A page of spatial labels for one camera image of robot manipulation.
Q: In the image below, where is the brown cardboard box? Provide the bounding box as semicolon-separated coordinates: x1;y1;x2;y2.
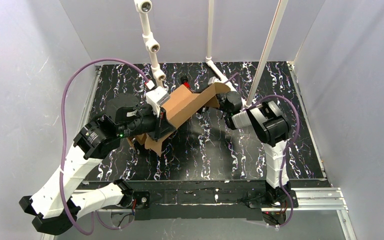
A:
127;82;231;156

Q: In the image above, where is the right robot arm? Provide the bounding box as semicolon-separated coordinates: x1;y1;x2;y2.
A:
215;91;291;205

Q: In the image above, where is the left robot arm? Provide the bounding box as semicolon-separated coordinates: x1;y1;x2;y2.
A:
19;90;170;236

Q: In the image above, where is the red black knob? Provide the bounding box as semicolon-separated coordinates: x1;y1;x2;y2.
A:
180;75;191;90

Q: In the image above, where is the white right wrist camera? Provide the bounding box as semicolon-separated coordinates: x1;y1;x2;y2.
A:
207;76;227;86

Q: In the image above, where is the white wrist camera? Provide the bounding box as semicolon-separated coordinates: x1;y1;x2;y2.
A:
145;86;170;117
207;76;227;86

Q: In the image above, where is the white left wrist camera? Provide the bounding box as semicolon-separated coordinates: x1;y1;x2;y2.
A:
145;86;170;117

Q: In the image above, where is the white PVC pipe frame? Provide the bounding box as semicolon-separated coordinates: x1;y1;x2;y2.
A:
134;0;289;108

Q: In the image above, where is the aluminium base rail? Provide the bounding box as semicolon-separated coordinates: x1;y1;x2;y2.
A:
60;78;348;227

